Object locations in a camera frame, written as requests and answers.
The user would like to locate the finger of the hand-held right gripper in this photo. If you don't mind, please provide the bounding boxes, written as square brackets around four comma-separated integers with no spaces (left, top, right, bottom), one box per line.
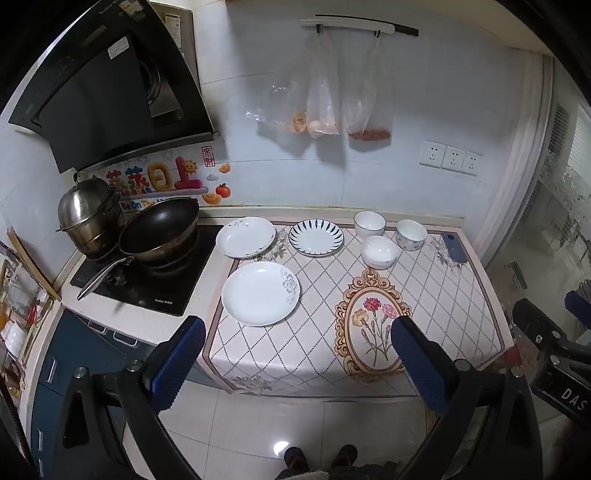
[512,298,568,365]
[564,291,591,330]

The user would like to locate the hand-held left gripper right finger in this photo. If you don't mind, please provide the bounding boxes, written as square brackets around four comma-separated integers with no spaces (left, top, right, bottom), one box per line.
[390,315,543,480]

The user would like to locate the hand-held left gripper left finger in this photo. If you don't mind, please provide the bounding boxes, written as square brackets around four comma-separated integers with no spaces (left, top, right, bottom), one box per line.
[46,316,206,480]

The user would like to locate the plain white bowl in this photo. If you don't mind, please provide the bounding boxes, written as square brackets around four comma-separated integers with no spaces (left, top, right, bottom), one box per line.
[361,235,400,271]

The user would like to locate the white bowl blue dotted outside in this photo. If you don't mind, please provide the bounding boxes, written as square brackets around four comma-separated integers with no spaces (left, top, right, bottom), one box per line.
[395,219,428,252]

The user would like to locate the black gas stove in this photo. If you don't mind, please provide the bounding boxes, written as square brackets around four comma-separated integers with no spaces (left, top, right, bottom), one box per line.
[69,224,225,317]

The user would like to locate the glass sliding door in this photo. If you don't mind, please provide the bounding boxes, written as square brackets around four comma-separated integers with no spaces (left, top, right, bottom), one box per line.
[485,60,591,416]

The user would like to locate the white plate grey flower print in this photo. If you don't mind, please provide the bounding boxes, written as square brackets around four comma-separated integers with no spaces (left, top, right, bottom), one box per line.
[221,261,301,328]

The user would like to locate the blue smartphone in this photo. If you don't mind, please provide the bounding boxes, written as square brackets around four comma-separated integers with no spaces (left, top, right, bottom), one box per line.
[441,232,469,264]

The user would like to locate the blue kitchen cabinet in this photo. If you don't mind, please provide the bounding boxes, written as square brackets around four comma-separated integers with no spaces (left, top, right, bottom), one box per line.
[30,309,153,467]

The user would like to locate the diamond pattern floral table cover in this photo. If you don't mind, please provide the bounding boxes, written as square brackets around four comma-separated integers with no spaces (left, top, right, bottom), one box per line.
[201,217,506,398]

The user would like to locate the person's right shoe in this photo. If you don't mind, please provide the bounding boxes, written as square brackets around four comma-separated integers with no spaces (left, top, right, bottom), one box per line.
[331,444,358,469]

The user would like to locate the white plate black sprig print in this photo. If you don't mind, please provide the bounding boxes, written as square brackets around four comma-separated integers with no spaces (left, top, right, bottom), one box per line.
[216,216,277,259]

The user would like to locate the white bowl dark rim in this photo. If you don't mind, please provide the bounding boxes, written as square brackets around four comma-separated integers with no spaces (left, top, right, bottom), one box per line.
[353,210,387,240]

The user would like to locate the white plate blue striped rim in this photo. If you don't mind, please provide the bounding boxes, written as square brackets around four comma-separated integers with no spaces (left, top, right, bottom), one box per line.
[288,220,345,257]

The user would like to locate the cluttered side shelf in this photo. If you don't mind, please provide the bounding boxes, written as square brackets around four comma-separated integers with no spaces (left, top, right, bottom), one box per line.
[0,240,61,398]

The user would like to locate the wooden cutting board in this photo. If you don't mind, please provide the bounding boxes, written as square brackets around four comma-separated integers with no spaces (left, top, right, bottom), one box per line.
[7,228,63,301]

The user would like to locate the stainless steel steamer pot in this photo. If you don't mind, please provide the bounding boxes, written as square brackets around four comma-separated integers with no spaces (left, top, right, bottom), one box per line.
[56,172,126,259]

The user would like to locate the clear plastic bag red contents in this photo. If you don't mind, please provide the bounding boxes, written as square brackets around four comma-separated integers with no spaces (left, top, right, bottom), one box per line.
[344,39,393,141]

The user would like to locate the clear plastic bag with eggs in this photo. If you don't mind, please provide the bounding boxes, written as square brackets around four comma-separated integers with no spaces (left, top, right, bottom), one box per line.
[307,34,343,139]

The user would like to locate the clear plastic bag orange contents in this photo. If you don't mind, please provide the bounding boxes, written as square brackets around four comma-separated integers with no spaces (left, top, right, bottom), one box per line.
[247,37,324,136]

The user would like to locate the black range hood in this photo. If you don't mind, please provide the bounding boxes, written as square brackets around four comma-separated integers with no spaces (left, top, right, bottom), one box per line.
[8,0,221,174]

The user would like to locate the black wok with metal handle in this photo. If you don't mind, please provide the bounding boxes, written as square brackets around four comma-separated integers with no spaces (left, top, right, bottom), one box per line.
[76,196,201,302]

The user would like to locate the white door frame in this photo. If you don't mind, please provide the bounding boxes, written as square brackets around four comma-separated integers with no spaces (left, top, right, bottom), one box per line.
[480,53,555,271]

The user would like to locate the white wall socket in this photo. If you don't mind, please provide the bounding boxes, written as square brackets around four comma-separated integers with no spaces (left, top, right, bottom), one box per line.
[441,145,466,172]
[460,150,483,177]
[419,140,447,168]

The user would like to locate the wall hook rail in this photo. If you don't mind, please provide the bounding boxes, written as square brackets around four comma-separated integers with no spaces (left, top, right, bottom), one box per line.
[301,15,419,38]

